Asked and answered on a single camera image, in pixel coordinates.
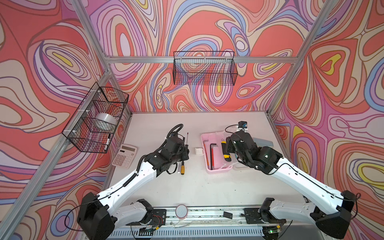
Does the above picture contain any clear handle tester screwdriver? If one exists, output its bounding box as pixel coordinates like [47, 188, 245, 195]
[185, 132, 189, 146]

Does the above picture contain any orange handle screwdriver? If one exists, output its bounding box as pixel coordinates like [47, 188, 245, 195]
[179, 161, 185, 175]

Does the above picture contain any orange hex key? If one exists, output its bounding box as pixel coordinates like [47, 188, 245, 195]
[203, 140, 210, 168]

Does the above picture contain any yellow black utility knife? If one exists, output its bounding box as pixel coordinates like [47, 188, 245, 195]
[221, 141, 232, 163]

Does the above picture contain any red hex key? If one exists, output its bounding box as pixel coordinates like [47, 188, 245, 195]
[211, 148, 215, 170]

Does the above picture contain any pink plastic tool box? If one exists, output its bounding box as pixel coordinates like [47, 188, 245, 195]
[201, 132, 235, 174]

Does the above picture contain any clear tool box lid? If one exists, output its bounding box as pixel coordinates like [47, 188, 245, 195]
[226, 130, 258, 170]

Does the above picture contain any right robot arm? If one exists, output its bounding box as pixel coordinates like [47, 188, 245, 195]
[226, 130, 357, 239]

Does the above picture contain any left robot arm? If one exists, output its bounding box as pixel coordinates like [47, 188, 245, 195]
[77, 134, 189, 240]

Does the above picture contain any grey stapler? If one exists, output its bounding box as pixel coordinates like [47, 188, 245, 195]
[253, 138, 274, 148]

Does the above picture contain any white box latch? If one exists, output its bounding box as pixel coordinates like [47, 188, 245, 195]
[195, 148, 204, 156]

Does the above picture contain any white calculator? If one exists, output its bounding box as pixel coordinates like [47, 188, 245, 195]
[112, 144, 138, 169]

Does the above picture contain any pink tape roll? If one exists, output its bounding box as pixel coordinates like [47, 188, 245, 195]
[175, 204, 188, 220]

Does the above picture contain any black marker pen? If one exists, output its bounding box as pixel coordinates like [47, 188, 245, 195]
[104, 134, 111, 152]

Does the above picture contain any small black block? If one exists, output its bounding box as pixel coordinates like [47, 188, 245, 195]
[223, 212, 233, 220]

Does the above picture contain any black corrugated cable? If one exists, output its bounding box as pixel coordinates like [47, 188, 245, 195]
[166, 123, 184, 139]

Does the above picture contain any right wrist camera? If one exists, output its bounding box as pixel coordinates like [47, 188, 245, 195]
[238, 121, 248, 130]

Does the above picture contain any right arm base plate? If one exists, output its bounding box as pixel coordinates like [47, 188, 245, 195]
[241, 208, 287, 225]

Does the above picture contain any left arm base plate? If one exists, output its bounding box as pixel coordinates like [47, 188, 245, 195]
[126, 209, 167, 228]

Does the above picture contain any silver duct tape roll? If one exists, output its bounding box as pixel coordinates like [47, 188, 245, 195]
[94, 113, 117, 133]

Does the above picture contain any black wire basket left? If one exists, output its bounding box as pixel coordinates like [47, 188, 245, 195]
[62, 83, 129, 154]

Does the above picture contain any black wire basket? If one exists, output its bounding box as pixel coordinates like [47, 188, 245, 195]
[62, 83, 129, 154]
[173, 50, 238, 86]

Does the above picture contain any black wire basket back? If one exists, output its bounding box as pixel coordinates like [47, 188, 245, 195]
[173, 50, 238, 86]

